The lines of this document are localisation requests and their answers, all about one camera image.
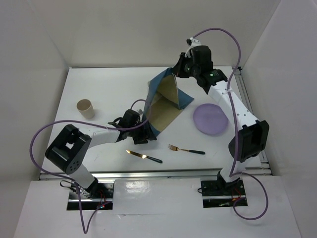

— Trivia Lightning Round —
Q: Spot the blue tan striped placemat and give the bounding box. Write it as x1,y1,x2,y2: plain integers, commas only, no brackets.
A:
142,67,194,136

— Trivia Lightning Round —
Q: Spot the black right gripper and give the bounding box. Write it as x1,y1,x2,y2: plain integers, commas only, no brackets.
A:
171,52,200,78

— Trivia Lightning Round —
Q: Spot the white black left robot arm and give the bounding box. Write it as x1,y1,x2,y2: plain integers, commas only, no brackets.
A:
45,109,157,198

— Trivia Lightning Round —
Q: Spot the gold knife dark handle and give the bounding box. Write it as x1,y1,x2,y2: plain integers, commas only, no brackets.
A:
126,150,163,164

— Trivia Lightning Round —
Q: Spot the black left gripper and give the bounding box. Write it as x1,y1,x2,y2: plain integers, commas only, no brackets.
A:
127,118,156,144

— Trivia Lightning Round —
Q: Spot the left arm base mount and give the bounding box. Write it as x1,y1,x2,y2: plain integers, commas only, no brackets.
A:
59,180,114,211

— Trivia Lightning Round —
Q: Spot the gold fork dark handle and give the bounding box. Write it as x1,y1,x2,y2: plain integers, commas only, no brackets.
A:
168,144,206,155

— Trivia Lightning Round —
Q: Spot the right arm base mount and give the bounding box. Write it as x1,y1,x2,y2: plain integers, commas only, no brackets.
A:
197,179,248,208

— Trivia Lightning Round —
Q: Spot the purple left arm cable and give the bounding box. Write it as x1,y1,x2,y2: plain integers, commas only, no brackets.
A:
29,99,149,235

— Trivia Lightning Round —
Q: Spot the beige cup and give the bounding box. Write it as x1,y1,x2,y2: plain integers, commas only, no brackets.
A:
76,99,95,119

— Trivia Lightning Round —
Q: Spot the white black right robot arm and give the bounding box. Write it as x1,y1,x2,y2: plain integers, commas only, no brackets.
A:
172,43,269,194

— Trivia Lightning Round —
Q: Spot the purple plate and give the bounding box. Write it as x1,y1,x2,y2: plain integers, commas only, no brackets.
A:
193,104,229,136

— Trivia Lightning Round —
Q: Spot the aluminium frame rail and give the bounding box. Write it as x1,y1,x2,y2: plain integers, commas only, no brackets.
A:
38,65,273,180

